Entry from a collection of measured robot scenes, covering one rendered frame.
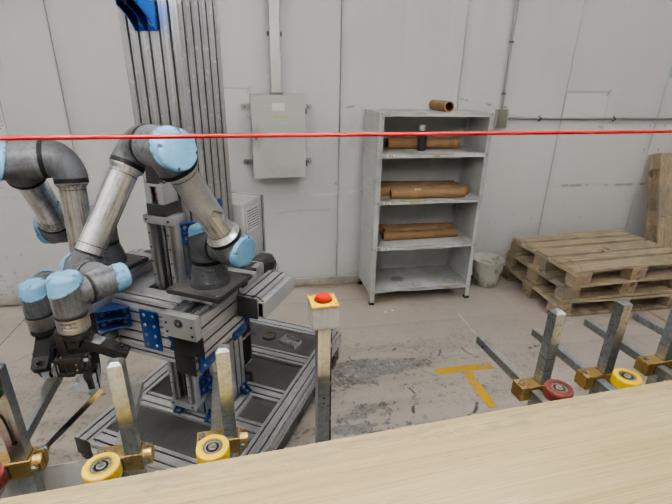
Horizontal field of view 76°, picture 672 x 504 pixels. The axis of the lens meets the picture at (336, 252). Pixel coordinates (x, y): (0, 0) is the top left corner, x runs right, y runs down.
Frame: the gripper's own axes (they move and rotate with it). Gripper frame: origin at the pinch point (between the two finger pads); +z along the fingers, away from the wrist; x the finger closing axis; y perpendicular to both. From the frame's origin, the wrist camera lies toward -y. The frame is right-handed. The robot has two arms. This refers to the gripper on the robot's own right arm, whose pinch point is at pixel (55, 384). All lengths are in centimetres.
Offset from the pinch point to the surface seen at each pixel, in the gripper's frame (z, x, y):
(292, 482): -8, -68, -59
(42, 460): -2.8, -8.6, -35.0
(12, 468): -3.2, -2.7, -36.4
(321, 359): -22, -79, -36
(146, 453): -0.1, -32.5, -35.6
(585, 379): 0, -170, -36
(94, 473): -8, -24, -47
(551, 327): -22, -152, -35
